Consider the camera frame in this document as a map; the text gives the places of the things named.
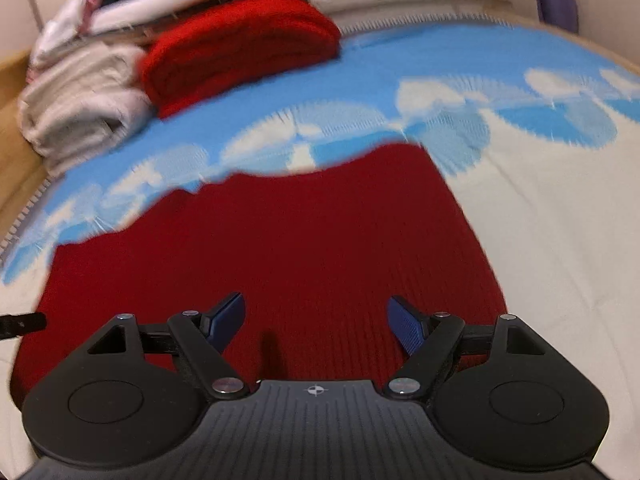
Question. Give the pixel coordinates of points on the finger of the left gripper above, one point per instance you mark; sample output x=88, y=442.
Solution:
x=18, y=325

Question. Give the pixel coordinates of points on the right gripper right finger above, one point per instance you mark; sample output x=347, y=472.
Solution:
x=431, y=344

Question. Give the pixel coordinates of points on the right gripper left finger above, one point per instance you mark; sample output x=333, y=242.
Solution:
x=200, y=338

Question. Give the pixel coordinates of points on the dark red knit sweater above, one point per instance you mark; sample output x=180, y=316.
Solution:
x=315, y=256

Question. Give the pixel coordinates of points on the blue and white bedspread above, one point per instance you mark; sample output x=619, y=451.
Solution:
x=536, y=136

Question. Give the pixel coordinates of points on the folded grey fleece garment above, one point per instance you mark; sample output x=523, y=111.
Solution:
x=84, y=106

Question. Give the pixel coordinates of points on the pink white folded garment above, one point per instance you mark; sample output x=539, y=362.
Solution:
x=72, y=20

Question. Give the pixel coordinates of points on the folded bright red sweater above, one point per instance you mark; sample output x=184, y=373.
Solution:
x=233, y=44

